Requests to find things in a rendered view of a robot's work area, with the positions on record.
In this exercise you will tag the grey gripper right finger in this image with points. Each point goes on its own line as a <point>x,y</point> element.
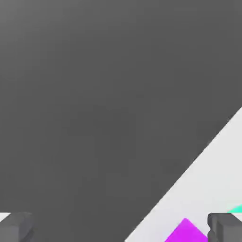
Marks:
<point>226,228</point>

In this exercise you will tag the large turquoise box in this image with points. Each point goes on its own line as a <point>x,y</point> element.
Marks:
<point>236,209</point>

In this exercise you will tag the large magenta box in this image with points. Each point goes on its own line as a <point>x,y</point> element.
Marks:
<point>186,232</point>

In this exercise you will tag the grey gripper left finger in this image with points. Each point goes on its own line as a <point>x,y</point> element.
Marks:
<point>16,227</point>

